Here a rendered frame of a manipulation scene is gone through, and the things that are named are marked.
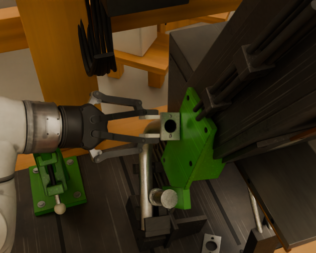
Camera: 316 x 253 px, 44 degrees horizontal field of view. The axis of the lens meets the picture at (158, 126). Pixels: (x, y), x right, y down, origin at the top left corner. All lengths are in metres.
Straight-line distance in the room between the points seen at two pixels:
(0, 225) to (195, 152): 0.35
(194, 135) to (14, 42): 0.52
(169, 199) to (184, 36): 0.38
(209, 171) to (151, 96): 1.85
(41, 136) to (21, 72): 2.31
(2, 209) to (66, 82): 0.44
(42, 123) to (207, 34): 0.47
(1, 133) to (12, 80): 2.28
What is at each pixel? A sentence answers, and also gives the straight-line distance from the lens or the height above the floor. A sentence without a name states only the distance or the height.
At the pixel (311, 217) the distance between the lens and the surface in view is 0.78.
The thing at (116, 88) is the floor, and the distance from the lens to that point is 2.69.
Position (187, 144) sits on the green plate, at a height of 1.19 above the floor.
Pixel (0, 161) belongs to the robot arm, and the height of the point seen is 1.29.
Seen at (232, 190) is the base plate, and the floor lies 0.90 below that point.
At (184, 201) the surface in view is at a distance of 0.79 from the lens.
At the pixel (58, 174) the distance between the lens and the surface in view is 0.98.
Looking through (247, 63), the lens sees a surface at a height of 1.49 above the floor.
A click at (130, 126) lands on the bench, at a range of 1.22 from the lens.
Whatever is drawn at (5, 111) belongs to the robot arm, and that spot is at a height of 1.34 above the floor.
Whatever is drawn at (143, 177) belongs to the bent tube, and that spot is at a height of 1.04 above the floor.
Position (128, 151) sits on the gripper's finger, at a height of 1.19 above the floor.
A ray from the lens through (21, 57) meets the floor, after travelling 3.10.
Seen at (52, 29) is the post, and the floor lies 1.28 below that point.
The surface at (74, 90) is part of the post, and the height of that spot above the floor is 1.10.
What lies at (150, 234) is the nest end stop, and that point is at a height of 0.97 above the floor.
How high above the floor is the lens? 1.76
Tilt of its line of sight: 47 degrees down
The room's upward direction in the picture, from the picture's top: straight up
